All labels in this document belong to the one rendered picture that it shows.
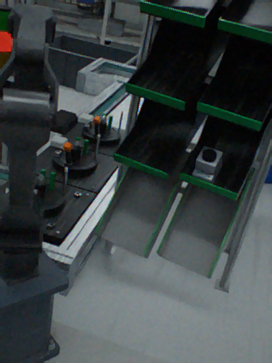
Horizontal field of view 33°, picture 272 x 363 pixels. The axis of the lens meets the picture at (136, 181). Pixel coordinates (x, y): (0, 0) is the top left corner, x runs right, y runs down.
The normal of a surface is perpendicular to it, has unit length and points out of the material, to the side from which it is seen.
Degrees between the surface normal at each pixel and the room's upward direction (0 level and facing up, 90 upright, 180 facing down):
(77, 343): 0
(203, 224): 45
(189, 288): 0
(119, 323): 0
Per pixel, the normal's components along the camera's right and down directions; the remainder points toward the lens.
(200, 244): -0.18, -0.34
